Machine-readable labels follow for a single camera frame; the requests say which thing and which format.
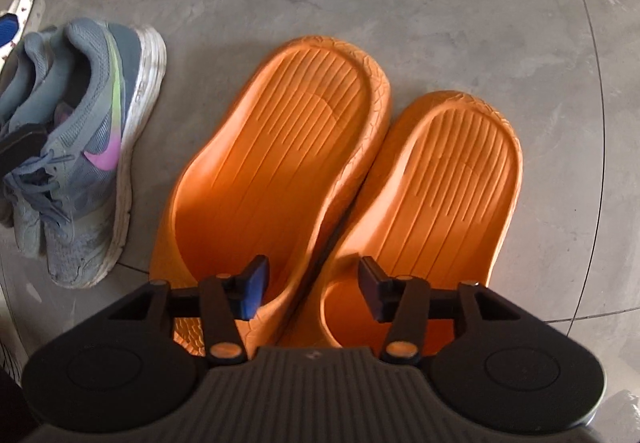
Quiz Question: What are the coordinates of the grey sneaker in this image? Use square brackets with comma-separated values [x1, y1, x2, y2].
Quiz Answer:
[0, 27, 71, 259]
[10, 18, 168, 291]

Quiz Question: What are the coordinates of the orange slipper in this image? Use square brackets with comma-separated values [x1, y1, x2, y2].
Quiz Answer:
[150, 36, 393, 359]
[277, 90, 524, 355]

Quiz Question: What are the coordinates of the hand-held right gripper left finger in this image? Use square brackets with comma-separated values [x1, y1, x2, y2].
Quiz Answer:
[95, 255, 271, 366]

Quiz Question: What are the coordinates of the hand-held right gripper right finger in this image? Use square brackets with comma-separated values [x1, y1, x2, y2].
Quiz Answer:
[359, 255, 538, 365]

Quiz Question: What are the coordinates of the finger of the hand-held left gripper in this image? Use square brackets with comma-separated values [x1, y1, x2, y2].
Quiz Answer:
[0, 123, 49, 176]
[0, 15, 21, 50]

